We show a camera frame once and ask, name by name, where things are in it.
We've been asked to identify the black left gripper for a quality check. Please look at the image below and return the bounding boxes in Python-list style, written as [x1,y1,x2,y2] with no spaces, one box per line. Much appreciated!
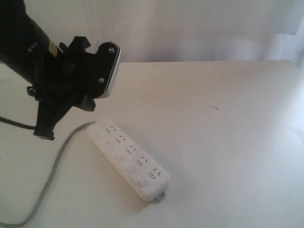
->
[26,37,105,141]

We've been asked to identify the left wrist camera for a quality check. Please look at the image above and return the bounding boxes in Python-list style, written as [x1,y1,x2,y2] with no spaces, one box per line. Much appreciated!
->
[92,41,121,98]

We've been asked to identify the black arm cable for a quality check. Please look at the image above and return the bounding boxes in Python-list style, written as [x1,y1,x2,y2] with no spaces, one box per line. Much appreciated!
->
[0,115,38,130]

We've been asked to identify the white power strip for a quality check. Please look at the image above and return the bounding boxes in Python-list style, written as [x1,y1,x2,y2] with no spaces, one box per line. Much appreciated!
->
[87,118,170,202]

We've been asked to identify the grey power cord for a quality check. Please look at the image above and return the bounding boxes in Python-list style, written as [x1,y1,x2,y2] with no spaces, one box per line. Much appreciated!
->
[0,121,95,228]

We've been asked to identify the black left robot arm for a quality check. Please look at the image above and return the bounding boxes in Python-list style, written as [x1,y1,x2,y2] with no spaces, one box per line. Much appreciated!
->
[0,0,105,140]

